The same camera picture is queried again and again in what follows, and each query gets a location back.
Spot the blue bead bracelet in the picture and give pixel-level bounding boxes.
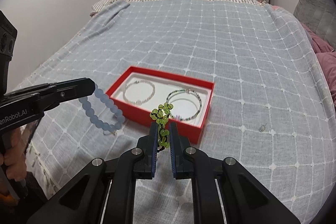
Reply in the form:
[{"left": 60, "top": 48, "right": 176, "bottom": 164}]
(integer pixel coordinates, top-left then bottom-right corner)
[{"left": 78, "top": 84, "right": 125, "bottom": 134}]

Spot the white pearl bracelet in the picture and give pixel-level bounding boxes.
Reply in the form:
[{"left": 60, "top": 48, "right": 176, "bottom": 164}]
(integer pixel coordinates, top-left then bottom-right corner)
[{"left": 122, "top": 79, "right": 155, "bottom": 106}]

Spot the grey checked blanket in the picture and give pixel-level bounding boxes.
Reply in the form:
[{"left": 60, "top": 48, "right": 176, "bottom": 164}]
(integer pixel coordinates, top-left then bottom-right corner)
[{"left": 5, "top": 0, "right": 333, "bottom": 224}]

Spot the striped bed sheet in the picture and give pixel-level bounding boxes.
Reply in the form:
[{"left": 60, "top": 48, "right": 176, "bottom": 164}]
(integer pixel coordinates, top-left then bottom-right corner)
[{"left": 90, "top": 0, "right": 266, "bottom": 18}]

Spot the grey pillow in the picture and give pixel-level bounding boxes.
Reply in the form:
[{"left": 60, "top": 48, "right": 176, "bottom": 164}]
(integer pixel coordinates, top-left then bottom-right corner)
[{"left": 292, "top": 0, "right": 336, "bottom": 52}]

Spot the red jewelry box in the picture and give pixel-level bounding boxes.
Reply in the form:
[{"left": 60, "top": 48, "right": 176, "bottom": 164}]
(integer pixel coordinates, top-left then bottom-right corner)
[{"left": 105, "top": 66, "right": 216, "bottom": 145}]

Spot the green bead bracelet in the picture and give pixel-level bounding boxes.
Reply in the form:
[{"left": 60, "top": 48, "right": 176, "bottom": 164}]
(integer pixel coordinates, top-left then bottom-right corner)
[{"left": 149, "top": 102, "right": 174, "bottom": 152}]

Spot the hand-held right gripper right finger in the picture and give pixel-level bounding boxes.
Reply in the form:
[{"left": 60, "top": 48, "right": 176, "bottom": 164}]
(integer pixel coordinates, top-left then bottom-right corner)
[{"left": 169, "top": 122, "right": 301, "bottom": 224}]

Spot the pink duvet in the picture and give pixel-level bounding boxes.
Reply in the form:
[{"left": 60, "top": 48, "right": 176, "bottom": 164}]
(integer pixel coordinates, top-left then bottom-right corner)
[{"left": 272, "top": 5, "right": 336, "bottom": 104}]

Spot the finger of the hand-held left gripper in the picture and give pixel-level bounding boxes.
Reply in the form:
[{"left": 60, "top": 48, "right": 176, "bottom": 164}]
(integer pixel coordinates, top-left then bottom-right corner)
[{"left": 3, "top": 78, "right": 96, "bottom": 115}]

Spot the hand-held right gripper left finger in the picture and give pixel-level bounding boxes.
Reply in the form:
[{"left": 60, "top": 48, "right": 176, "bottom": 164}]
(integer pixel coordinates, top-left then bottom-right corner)
[{"left": 26, "top": 121, "right": 159, "bottom": 224}]

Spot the person's left hand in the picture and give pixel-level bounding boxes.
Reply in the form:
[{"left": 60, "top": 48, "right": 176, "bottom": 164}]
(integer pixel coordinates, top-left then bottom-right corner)
[{"left": 0, "top": 126, "right": 27, "bottom": 189}]

